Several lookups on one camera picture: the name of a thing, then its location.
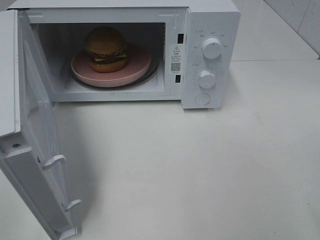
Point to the white microwave door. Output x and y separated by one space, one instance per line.
31 58

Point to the burger with lettuce and cheese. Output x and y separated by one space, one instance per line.
105 48

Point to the white microwave oven body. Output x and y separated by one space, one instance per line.
172 30

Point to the round white door button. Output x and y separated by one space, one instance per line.
202 99

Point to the white upper microwave knob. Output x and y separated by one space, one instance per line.
211 47

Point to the white microwave knob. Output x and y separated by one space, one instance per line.
206 79
211 47

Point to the glass microwave turntable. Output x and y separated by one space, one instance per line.
153 68

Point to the white lower microwave knob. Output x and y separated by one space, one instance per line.
206 79

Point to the pink round plate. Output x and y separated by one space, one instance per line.
133 50

